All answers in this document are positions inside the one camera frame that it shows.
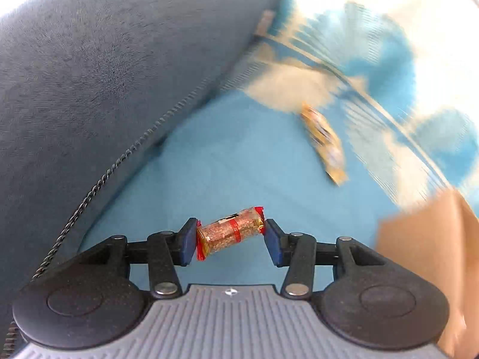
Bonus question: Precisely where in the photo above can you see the brown cardboard box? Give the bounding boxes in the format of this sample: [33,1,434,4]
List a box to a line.
[376,189,478,358]

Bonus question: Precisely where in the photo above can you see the blue fan-pattern sofa cover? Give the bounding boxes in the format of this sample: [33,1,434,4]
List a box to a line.
[76,0,479,293]

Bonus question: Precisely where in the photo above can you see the small red gold candy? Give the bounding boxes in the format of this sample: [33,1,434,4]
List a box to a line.
[196,206,266,261]

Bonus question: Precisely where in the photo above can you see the yellow Alpenliebe candy pack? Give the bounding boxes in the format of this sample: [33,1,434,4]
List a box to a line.
[300,105,348,185]

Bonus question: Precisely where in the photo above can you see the dark blue sofa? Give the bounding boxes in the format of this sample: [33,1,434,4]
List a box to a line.
[1,0,280,358]

